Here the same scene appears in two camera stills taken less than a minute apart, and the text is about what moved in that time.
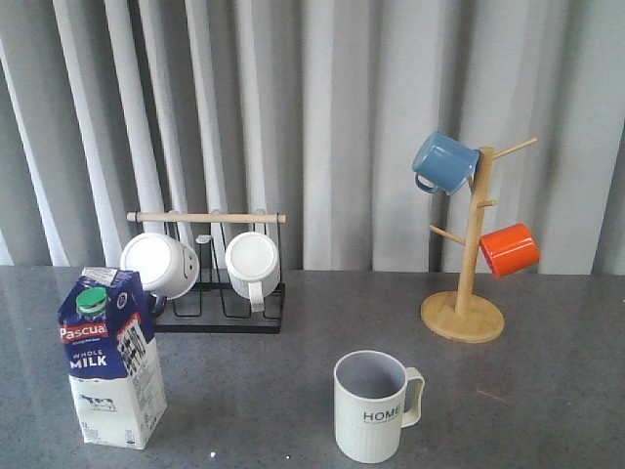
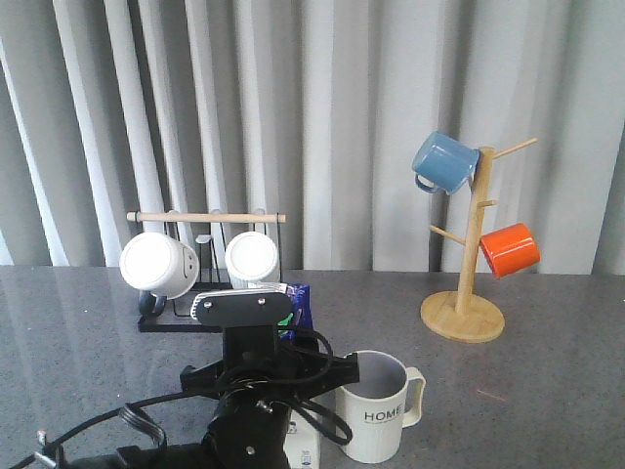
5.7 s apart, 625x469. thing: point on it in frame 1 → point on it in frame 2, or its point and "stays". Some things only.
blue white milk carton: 107,335 → 303,439
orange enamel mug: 510,250 stays
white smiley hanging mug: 166,268 stays
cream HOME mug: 374,397 stays
